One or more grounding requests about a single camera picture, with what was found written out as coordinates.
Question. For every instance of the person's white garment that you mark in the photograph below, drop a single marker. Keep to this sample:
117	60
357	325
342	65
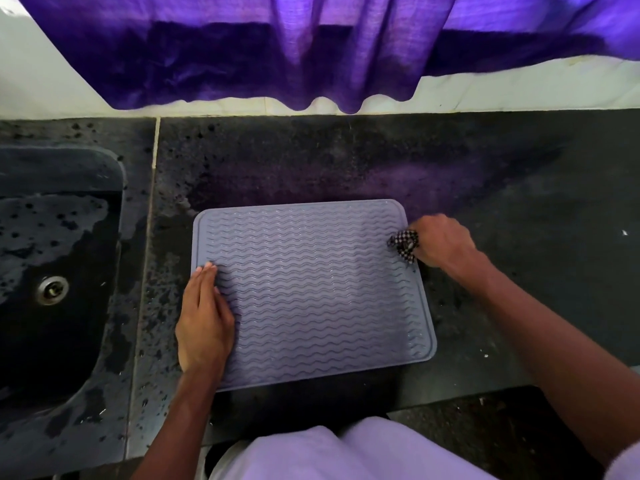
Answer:
345	454

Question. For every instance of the grey wavy silicone mat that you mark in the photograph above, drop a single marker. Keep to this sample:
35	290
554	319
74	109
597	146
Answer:
320	294

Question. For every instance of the black stone sink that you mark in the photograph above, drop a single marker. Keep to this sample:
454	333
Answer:
47	254

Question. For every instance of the person's left hand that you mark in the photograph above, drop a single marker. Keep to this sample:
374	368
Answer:
202	329

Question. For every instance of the purple curtain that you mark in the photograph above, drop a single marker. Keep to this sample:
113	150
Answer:
260	49

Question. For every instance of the person's white sleeve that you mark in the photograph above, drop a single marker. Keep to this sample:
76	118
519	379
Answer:
625	462

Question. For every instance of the person's right fingers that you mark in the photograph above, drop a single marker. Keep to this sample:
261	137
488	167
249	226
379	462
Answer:
425	225

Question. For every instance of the person's right forearm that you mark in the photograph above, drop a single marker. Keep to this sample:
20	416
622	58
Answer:
550	354

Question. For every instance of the black white checkered cloth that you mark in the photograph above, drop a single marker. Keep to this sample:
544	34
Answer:
406	242

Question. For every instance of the person's left forearm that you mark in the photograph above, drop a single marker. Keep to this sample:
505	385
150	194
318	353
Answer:
172	424

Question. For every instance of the person's right hand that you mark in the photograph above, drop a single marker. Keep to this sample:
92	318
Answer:
445	242

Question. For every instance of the person's left thumb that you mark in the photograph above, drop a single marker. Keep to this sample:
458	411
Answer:
224	312

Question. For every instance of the metal sink drain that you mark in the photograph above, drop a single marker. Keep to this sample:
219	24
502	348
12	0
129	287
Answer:
52	289

